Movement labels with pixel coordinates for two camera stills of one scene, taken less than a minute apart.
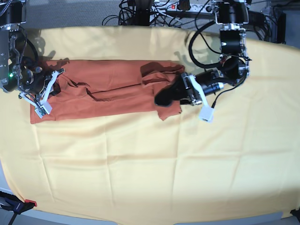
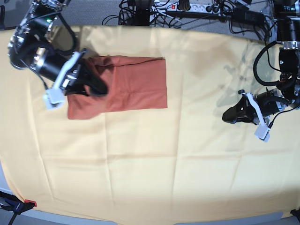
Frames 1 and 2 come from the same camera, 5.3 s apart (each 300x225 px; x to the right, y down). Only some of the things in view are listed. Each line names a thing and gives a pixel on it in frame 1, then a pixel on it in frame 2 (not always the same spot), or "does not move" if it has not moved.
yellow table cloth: (245, 163) does not move
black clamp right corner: (296, 213) does not move
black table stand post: (142, 17) does not move
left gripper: (34, 86) to (64, 71)
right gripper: (191, 89) to (271, 101)
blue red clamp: (11, 203) does not move
